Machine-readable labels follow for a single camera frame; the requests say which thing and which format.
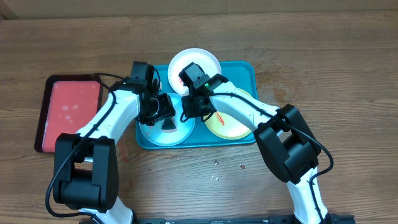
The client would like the white plate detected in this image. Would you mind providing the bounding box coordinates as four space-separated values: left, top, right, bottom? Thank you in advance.
167 48 221 96

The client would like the green and orange sponge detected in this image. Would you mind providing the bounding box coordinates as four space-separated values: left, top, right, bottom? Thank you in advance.
161 117 177 133

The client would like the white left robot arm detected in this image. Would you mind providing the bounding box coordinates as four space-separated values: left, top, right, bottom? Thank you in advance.
45 61 176 223

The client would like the yellow-green plate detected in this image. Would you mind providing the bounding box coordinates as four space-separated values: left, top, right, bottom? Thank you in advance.
202 88 261 141

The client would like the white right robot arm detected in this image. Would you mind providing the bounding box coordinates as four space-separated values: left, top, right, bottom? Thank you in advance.
179 62 328 223

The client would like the light blue plate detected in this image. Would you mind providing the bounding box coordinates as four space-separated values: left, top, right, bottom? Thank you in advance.
139 93 195 147

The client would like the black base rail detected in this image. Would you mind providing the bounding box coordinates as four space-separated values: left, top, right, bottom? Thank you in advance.
79 213 355 224

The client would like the red water tray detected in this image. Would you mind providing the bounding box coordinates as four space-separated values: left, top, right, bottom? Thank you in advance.
34 74 103 153

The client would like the blue plastic tray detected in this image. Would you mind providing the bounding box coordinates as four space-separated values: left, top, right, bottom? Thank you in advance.
135 60 262 151

